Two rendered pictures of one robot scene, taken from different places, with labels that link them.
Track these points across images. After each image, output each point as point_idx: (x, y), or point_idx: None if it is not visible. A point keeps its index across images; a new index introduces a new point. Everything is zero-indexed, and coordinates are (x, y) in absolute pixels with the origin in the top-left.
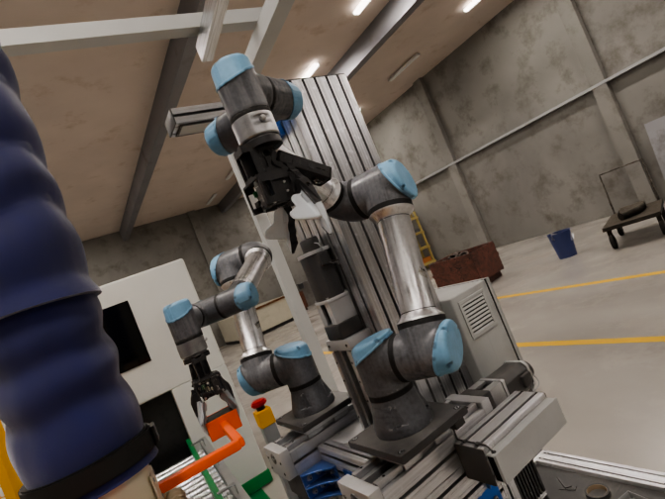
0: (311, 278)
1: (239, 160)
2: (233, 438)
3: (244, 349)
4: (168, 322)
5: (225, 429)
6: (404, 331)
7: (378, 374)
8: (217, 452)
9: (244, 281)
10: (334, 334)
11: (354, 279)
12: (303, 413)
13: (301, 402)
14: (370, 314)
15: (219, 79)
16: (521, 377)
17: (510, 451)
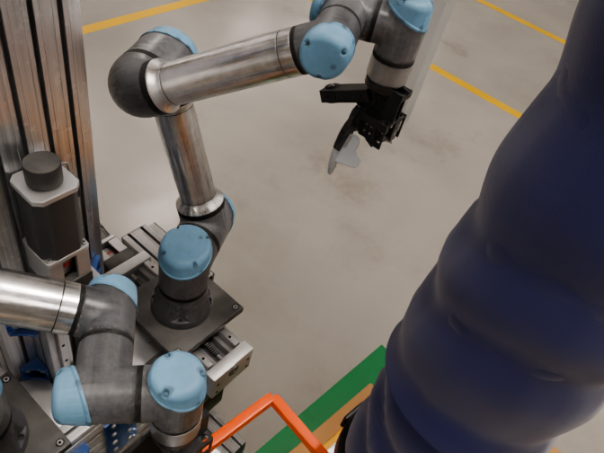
0: (66, 226)
1: (397, 102)
2: (265, 404)
3: None
4: (204, 398)
5: (221, 439)
6: (218, 215)
7: (210, 267)
8: (293, 412)
9: (82, 284)
10: None
11: (79, 198)
12: (23, 447)
13: (16, 438)
14: (90, 235)
15: (428, 23)
16: (101, 226)
17: None
